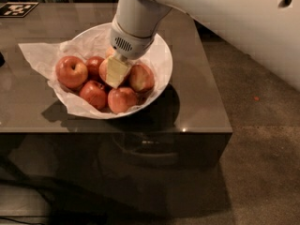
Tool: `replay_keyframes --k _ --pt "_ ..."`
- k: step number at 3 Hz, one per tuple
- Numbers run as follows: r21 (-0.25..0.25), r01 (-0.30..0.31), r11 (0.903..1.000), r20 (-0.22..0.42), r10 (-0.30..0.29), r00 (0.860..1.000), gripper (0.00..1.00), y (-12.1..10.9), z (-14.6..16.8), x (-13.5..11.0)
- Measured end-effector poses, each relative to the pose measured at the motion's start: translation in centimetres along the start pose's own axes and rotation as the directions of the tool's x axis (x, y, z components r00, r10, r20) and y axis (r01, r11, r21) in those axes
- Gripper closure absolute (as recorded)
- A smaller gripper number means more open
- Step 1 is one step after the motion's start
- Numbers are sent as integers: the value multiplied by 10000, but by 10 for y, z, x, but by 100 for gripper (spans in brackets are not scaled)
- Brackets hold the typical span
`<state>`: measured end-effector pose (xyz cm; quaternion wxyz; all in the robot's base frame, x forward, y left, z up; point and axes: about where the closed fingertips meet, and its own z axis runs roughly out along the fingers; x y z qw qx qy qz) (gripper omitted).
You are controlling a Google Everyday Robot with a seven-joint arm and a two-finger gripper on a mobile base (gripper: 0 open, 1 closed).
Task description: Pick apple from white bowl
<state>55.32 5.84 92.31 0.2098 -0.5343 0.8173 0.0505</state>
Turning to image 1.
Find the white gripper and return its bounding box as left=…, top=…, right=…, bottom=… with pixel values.
left=106, top=16, right=155, bottom=88

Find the yellow-red apple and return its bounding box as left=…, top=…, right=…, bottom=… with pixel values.
left=105, top=46, right=115, bottom=57
left=98, top=57, right=109, bottom=84

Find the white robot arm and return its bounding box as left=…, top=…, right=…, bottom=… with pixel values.
left=111, top=0, right=300, bottom=90

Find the small dark red apple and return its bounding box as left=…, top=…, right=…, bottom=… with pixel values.
left=85, top=56, right=104, bottom=81

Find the right red-yellow apple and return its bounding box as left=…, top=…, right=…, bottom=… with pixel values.
left=128, top=64, right=155, bottom=93

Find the front right red apple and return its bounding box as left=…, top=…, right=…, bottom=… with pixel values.
left=108, top=87, right=138, bottom=113

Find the front left red apple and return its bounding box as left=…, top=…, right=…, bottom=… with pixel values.
left=79, top=80, right=107, bottom=110

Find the white bowl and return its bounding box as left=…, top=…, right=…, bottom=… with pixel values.
left=48, top=22, right=173, bottom=119

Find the red apple far left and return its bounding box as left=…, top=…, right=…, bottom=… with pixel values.
left=55, top=56, right=88, bottom=89

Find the white crumpled paper liner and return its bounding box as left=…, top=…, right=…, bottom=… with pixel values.
left=20, top=23, right=158, bottom=119

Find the dark object at left edge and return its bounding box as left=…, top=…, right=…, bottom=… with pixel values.
left=0, top=52, right=6, bottom=67

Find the black white fiducial marker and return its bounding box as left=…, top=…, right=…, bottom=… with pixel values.
left=0, top=2, right=38, bottom=18

